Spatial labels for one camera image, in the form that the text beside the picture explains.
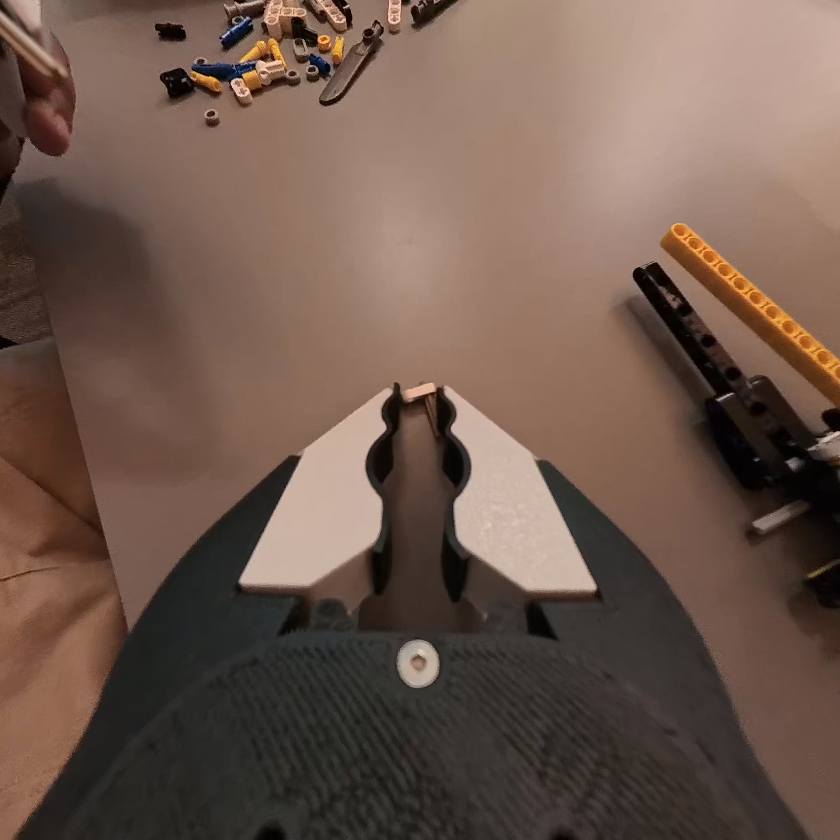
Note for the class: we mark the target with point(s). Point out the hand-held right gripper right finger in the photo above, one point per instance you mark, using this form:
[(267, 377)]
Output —
[(512, 518)]

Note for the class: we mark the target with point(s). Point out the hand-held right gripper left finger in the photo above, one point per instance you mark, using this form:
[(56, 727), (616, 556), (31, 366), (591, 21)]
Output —
[(321, 512)]

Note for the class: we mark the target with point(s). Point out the small tan lego pin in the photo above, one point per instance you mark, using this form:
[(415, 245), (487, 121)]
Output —
[(420, 394)]

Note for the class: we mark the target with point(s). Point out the pile of small lego pieces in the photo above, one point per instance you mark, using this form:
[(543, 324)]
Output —
[(262, 59)]

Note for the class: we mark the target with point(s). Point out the lego technic model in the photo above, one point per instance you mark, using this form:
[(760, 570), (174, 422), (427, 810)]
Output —
[(748, 400)]

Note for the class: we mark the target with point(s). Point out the dark grey lego blade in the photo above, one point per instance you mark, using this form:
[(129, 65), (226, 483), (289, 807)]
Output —
[(348, 69)]

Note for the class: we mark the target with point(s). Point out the person's left hand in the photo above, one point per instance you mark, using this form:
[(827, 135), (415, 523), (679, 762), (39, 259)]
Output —
[(51, 111)]

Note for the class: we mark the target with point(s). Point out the person's tan trousers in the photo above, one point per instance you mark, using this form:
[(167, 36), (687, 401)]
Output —
[(46, 590)]

